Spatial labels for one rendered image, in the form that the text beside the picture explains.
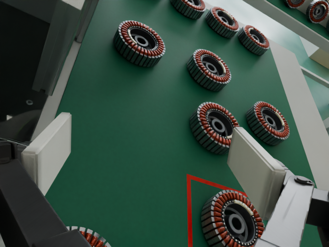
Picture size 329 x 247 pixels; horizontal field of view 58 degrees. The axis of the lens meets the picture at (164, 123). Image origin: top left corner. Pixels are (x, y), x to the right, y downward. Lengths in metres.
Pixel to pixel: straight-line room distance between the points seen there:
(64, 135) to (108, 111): 0.34
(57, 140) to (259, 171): 0.12
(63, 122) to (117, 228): 0.27
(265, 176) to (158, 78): 0.51
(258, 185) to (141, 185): 0.32
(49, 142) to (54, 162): 0.02
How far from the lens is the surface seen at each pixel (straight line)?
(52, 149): 0.17
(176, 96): 0.64
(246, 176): 0.19
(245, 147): 0.20
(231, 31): 0.97
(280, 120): 0.79
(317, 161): 0.89
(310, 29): 1.72
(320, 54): 4.10
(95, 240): 0.38
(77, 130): 0.49
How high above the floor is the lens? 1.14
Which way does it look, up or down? 43 degrees down
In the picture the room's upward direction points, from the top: 41 degrees clockwise
